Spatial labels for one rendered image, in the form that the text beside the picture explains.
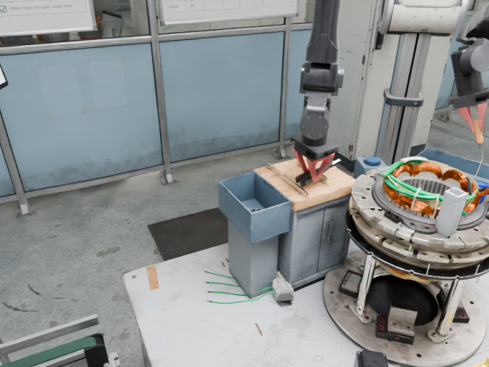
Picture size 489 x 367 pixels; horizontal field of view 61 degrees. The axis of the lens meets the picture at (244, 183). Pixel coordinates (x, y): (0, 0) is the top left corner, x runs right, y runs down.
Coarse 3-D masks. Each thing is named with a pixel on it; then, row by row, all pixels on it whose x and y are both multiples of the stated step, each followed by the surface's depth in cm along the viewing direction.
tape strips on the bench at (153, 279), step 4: (148, 268) 117; (152, 268) 117; (148, 272) 116; (152, 272) 116; (148, 276) 114; (152, 276) 114; (156, 276) 114; (148, 280) 113; (152, 280) 113; (156, 280) 113; (152, 284) 112; (156, 284) 112; (152, 288) 110; (156, 288) 110
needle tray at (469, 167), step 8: (424, 152) 119; (432, 152) 120; (440, 152) 119; (432, 160) 121; (440, 160) 119; (448, 160) 118; (456, 160) 116; (464, 160) 115; (472, 160) 114; (456, 168) 117; (464, 168) 116; (472, 168) 114; (480, 168) 113; (488, 168) 111; (472, 176) 114; (480, 176) 114; (488, 176) 112
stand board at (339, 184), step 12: (264, 168) 109; (288, 168) 109; (300, 168) 109; (336, 168) 109; (276, 180) 103; (336, 180) 104; (348, 180) 104; (288, 192) 98; (312, 192) 98; (324, 192) 98; (336, 192) 100; (348, 192) 102; (300, 204) 95; (312, 204) 97
